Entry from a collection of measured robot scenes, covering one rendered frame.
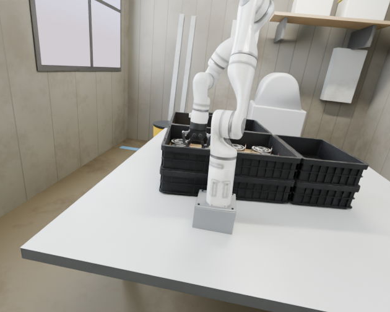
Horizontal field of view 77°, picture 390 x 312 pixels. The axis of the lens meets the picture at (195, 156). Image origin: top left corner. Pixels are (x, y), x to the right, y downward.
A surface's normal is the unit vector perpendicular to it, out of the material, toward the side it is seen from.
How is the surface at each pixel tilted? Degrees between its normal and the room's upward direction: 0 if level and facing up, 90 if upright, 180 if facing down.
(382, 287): 0
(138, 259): 0
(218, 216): 90
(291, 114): 90
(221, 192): 87
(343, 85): 90
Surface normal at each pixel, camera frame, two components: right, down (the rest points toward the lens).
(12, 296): 0.11, -0.93
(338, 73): -0.15, 0.32
